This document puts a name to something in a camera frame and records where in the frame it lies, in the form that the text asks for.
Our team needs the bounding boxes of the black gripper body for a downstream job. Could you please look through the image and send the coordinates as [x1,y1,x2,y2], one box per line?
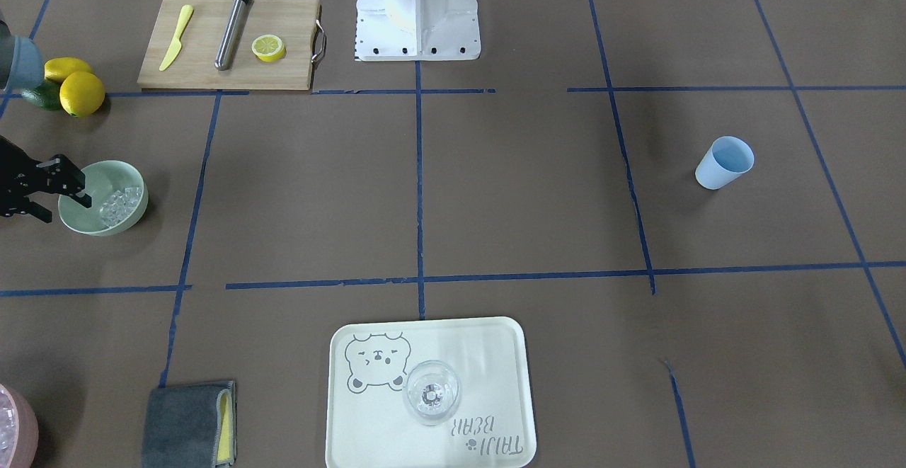
[1,137,86,217]

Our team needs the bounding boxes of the green ceramic bowl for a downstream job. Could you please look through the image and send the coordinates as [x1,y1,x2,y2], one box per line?
[58,159,149,236]

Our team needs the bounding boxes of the small blue cup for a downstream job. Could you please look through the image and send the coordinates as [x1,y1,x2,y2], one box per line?
[694,136,756,190]

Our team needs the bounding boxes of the ice cubes in green bowl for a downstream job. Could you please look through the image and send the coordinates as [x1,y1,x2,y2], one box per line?
[99,186,144,228]

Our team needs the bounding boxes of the pink bowl with ice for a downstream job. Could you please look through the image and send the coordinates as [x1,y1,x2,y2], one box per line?
[1,384,39,467]

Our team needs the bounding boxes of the green lime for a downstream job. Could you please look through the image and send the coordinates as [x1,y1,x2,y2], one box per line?
[19,80,64,112]

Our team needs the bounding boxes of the yellow lemon upper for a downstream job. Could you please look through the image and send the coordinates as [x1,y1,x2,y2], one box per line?
[59,71,106,118]

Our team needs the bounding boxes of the yellow lemon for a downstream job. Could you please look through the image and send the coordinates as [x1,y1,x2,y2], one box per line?
[43,56,93,84]
[59,71,106,118]

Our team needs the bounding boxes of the yellow plastic knife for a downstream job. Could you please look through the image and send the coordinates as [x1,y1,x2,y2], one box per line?
[159,4,194,72]

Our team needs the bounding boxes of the lemon half slice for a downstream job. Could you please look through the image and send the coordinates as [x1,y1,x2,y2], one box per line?
[251,35,286,64]

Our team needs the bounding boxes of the wooden cutting board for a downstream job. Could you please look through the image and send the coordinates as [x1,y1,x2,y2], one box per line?
[137,0,328,92]

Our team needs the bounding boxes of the cream plastic tray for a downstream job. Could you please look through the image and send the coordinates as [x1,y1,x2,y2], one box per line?
[326,316,538,467]

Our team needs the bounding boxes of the clear wine glass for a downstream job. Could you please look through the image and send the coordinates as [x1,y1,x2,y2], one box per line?
[404,360,461,427]

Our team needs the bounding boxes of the black handled knife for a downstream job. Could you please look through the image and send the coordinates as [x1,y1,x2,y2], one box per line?
[214,0,251,71]

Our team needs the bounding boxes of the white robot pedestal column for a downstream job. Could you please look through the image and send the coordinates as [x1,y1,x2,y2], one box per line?
[354,0,482,62]

